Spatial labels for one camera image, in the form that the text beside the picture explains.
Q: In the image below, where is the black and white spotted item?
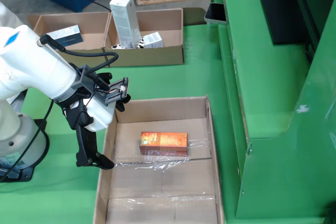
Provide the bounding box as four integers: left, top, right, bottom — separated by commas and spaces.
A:
111, 36, 145, 50

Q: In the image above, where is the cardboard box holding white cartons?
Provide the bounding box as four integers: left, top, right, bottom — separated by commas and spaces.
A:
103, 8, 185, 68

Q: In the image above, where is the black smartphone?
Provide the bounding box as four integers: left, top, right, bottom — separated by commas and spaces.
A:
204, 3, 228, 25

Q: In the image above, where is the small white carton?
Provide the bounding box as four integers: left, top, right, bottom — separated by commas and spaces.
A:
143, 31, 164, 49

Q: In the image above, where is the tall white carton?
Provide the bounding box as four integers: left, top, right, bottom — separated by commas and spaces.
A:
109, 0, 142, 49

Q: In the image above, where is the black monitor panel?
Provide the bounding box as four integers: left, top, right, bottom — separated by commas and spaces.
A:
253, 0, 321, 46

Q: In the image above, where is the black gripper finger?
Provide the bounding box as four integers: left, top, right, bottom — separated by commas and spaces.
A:
62, 106, 116, 170
114, 93, 131, 112

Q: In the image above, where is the blue and white carton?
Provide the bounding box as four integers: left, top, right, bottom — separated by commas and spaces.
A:
46, 24, 84, 50

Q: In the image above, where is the short black camera cable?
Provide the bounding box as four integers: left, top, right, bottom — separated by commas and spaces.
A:
39, 34, 119, 91

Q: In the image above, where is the green machine housing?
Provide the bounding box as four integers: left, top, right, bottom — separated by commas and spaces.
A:
209, 0, 336, 221

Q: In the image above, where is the orange holographic carton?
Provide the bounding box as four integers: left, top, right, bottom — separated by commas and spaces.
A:
138, 131, 188, 157

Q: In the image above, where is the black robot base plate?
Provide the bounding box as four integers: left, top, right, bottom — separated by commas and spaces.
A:
0, 119, 50, 183

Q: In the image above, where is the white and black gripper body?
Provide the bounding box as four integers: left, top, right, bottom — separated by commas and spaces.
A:
54, 91, 117, 132

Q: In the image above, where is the cardboard box holding blue carton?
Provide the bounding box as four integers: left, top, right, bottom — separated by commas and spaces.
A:
27, 11, 111, 69

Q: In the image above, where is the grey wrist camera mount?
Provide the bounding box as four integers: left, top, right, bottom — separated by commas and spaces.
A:
76, 64, 130, 107

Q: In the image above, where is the clear plastic film strip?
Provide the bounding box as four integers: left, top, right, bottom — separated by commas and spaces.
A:
112, 129, 213, 171

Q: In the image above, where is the cardboard tray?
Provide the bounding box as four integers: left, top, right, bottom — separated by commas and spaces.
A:
93, 95, 225, 224

